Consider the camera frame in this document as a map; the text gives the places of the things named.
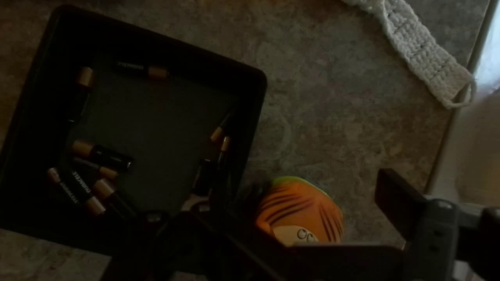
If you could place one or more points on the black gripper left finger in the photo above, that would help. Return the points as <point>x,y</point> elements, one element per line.
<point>215,243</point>

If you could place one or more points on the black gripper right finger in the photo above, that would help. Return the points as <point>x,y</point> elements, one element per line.
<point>438,231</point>

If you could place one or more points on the black square tray box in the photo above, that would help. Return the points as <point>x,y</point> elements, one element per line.
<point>150,100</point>

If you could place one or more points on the copper top black battery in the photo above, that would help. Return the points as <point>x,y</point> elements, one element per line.
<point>102,155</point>

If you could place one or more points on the white knitted cloth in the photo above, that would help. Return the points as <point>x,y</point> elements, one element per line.
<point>449,81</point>

